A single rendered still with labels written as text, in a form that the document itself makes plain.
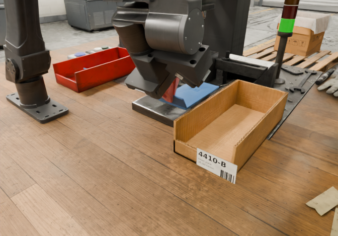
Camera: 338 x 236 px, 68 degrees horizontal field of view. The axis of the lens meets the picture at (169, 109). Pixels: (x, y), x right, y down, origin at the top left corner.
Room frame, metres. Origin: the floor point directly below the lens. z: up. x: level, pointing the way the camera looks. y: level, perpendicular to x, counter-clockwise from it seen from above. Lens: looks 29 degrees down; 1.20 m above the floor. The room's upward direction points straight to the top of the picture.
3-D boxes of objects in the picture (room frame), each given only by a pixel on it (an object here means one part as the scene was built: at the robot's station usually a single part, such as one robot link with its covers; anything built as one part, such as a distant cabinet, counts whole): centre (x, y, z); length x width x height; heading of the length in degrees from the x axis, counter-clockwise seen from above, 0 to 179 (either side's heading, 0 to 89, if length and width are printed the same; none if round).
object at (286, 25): (0.73, -0.33, 1.07); 0.04 x 0.04 x 0.03
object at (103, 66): (0.77, 0.22, 0.93); 0.25 x 0.12 x 0.06; 141
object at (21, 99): (0.56, 0.34, 0.94); 0.20 x 0.07 x 0.08; 51
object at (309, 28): (3.77, -1.94, 0.40); 0.67 x 0.60 x 0.50; 133
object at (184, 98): (0.50, -0.04, 0.97); 0.15 x 0.07 x 0.03; 143
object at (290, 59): (3.53, -1.75, 0.07); 1.20 x 1.00 x 0.14; 134
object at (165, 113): (0.55, -0.02, 0.91); 0.17 x 0.16 x 0.02; 51
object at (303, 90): (0.72, -0.42, 0.90); 0.22 x 0.05 x 0.01; 141
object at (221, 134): (0.43, -0.14, 0.93); 0.25 x 0.13 x 0.08; 141
